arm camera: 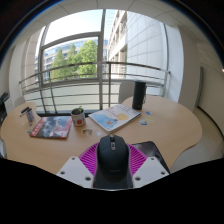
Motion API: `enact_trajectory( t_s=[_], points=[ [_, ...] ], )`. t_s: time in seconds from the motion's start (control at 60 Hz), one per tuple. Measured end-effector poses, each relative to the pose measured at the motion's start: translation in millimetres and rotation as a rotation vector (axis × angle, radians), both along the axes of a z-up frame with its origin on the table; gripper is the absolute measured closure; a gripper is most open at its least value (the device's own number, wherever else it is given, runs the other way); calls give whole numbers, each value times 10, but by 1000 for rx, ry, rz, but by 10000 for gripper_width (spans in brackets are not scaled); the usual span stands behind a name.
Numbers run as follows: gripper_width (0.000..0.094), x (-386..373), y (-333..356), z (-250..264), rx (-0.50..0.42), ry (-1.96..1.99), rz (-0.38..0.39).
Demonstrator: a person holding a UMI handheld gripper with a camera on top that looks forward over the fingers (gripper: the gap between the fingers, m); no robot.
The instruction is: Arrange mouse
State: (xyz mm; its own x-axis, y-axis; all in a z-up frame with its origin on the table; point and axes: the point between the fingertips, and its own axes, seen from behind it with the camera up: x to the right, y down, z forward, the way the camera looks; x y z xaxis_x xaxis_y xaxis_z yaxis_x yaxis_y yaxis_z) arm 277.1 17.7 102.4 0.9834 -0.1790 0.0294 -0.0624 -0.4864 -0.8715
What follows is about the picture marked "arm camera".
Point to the metal balcony railing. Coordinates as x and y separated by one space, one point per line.
83 64

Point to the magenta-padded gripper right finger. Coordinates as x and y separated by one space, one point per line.
148 168

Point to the black mouse pad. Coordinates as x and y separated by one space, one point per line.
151 150

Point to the small dark blue box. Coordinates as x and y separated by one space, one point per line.
24 110

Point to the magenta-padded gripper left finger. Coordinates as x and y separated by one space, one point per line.
75 170

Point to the light blue book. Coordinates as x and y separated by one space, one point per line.
115 117

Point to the black computer mouse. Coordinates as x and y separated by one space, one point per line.
112 160

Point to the red magazine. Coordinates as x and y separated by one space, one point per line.
51 127

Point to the patterned pen cup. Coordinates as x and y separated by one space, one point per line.
30 116

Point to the black cylinder speaker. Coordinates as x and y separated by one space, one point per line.
139 95

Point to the white mug with plant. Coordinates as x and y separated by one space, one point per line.
78 118

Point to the white chair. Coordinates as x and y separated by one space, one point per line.
126 91
19 101

